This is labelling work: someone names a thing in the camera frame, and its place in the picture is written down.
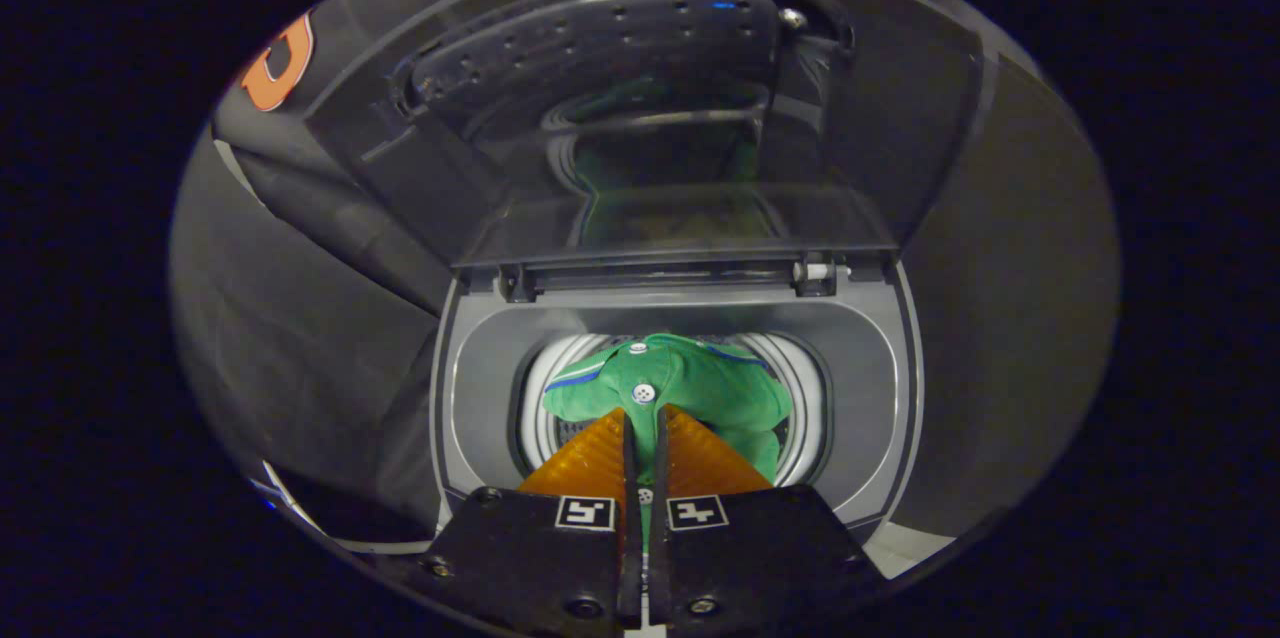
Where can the dark washing machine lid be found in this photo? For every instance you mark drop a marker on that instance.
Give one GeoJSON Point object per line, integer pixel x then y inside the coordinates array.
{"type": "Point", "coordinates": [450, 168]}

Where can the green polo shirt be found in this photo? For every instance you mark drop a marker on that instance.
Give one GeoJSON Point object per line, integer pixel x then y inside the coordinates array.
{"type": "Point", "coordinates": [700, 383]}

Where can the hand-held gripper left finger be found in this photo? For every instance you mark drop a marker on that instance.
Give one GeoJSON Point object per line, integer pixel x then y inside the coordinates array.
{"type": "Point", "coordinates": [530, 558]}

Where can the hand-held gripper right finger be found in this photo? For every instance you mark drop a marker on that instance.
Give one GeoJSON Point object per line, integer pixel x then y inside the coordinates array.
{"type": "Point", "coordinates": [760, 548]}

